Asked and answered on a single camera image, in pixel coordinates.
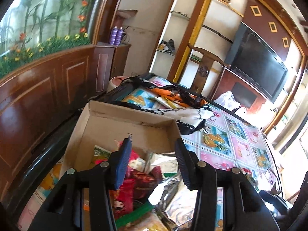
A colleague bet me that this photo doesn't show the brown cardboard box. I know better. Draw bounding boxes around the brown cardboard box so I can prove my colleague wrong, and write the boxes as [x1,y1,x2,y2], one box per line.
[60,101,181,175]

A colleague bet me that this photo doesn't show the red candy packet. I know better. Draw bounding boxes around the red candy packet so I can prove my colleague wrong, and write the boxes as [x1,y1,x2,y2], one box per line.
[109,179,135,219]

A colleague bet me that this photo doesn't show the large silver foil snack bag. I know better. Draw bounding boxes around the large silver foil snack bag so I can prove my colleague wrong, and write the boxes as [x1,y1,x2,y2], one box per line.
[148,174,198,227]

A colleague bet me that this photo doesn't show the colourful fruit print tablecloth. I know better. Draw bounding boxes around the colourful fruit print tablecloth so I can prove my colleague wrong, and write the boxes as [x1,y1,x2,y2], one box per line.
[18,102,271,230]

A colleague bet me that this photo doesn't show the green pea snack packet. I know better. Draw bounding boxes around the green pea snack packet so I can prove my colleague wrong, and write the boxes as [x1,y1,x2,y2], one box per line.
[90,145,111,168]

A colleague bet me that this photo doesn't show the white plastic bag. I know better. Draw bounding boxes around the white plastic bag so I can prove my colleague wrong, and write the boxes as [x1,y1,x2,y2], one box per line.
[214,91,247,118]

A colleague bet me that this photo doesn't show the dark red foil packet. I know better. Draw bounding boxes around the dark red foil packet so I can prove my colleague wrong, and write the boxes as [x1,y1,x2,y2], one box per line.
[128,166,163,200]

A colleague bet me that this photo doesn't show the black white orange cloth bag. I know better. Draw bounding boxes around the black white orange cloth bag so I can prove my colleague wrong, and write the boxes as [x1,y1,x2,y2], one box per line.
[99,77,215,135]

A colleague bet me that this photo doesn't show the black items on shelf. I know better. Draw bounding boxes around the black items on shelf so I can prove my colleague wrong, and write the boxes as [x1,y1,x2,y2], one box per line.
[157,39,175,54]

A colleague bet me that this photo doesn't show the wooden chair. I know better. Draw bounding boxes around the wooden chair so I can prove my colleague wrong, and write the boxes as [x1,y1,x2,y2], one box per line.
[188,43,231,94]

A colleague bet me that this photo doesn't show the purple spray can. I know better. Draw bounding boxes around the purple spray can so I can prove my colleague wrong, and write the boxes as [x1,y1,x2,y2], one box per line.
[115,27,124,46]
[109,26,118,45]

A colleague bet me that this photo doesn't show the black television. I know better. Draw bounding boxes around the black television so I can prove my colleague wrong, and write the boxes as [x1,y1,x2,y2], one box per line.
[225,23,288,103]

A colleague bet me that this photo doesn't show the wooden side cabinet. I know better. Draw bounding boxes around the wooden side cabinet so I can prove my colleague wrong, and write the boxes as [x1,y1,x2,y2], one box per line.
[89,42,131,95]

